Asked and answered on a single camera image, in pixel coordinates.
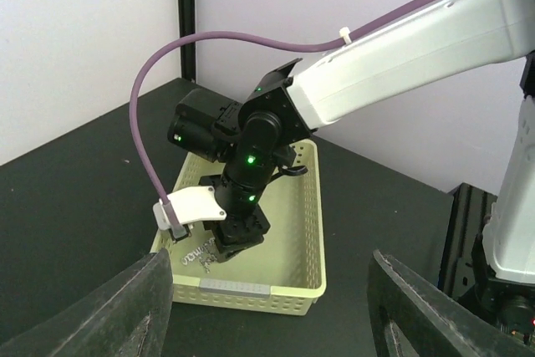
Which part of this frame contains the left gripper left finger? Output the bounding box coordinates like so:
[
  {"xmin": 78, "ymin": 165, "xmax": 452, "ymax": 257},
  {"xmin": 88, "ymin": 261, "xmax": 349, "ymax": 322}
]
[{"xmin": 1, "ymin": 249, "xmax": 173, "ymax": 356}]

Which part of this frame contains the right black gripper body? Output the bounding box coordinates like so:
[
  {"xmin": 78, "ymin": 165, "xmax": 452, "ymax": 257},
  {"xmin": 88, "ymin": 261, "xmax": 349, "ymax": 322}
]
[{"xmin": 202, "ymin": 174, "xmax": 271, "ymax": 263}]

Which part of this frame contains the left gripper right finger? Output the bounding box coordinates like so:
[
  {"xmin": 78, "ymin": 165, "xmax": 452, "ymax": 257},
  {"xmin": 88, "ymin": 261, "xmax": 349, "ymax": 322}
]
[{"xmin": 367, "ymin": 249, "xmax": 534, "ymax": 356}]

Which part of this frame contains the silver merry christmas sign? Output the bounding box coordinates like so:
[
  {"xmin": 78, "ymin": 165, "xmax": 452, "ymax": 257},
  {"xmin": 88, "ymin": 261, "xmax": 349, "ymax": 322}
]
[{"xmin": 180, "ymin": 237, "xmax": 218, "ymax": 273}]

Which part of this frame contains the green plastic basket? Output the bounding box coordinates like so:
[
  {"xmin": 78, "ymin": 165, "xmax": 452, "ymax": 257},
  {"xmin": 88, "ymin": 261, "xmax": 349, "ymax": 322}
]
[{"xmin": 151, "ymin": 140, "xmax": 327, "ymax": 316}]

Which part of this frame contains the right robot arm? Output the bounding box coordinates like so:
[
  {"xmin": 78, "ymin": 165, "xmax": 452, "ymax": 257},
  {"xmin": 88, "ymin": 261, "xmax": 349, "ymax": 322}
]
[{"xmin": 208, "ymin": 0, "xmax": 534, "ymax": 285}]

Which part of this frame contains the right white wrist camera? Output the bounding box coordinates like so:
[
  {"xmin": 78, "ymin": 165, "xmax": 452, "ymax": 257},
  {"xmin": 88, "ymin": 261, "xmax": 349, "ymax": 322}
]
[{"xmin": 153, "ymin": 186, "xmax": 227, "ymax": 242}]

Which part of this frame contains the black aluminium rail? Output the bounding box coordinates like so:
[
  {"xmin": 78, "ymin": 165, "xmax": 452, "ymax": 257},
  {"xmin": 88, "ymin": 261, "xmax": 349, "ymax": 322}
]
[{"xmin": 438, "ymin": 183, "xmax": 535, "ymax": 345}]

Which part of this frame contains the black corner frame post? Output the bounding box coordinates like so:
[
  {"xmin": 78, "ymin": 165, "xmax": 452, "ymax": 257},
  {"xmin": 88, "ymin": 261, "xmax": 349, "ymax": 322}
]
[{"xmin": 178, "ymin": 0, "xmax": 196, "ymax": 82}]

